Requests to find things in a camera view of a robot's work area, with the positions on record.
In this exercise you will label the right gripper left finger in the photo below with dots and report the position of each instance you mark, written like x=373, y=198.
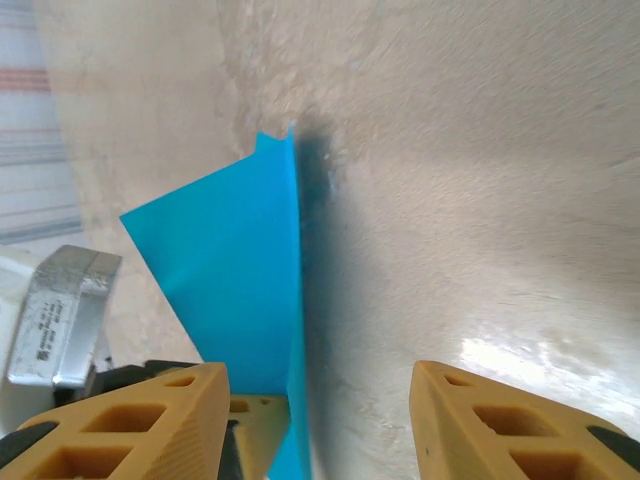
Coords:
x=190, y=415

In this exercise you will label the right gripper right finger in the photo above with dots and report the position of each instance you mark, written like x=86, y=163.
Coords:
x=450, y=425

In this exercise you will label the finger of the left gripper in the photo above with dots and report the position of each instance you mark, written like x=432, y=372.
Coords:
x=265, y=420

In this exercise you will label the blue paper sheet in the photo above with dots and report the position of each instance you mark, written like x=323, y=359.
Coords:
x=240, y=275

